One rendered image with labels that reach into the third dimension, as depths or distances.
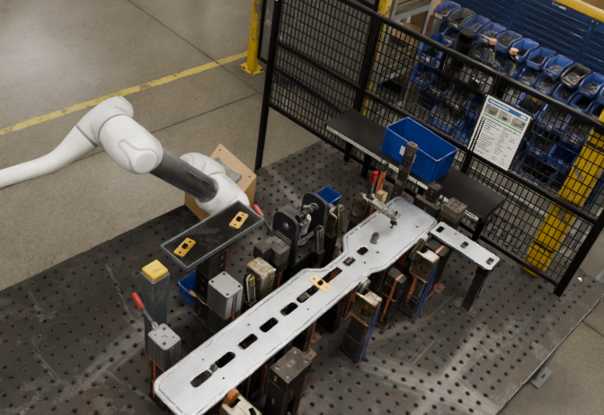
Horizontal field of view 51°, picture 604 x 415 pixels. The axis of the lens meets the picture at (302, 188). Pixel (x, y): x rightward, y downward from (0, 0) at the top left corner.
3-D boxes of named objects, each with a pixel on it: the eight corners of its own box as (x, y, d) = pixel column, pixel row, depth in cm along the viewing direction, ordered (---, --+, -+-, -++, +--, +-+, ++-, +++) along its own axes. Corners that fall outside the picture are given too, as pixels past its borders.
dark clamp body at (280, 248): (270, 326, 253) (280, 260, 229) (246, 306, 259) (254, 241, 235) (288, 312, 260) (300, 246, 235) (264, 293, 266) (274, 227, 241)
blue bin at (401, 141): (429, 183, 284) (437, 161, 276) (378, 149, 299) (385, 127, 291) (450, 171, 294) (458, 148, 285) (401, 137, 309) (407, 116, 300)
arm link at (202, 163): (212, 154, 285) (182, 138, 266) (235, 178, 276) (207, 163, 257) (190, 182, 287) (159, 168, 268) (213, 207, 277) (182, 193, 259)
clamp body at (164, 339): (163, 417, 217) (163, 356, 194) (142, 396, 222) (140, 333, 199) (184, 400, 223) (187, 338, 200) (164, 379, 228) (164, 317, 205)
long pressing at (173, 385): (194, 434, 184) (194, 431, 183) (146, 384, 194) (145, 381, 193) (440, 223, 271) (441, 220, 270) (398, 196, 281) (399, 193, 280)
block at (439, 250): (424, 304, 273) (442, 260, 255) (403, 289, 278) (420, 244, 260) (436, 293, 279) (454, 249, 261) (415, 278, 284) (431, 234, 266)
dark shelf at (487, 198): (481, 225, 272) (483, 219, 270) (323, 127, 312) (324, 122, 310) (504, 202, 286) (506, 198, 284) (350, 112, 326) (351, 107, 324)
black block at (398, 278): (386, 336, 258) (404, 288, 239) (365, 320, 262) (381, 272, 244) (397, 325, 263) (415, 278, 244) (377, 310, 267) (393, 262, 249)
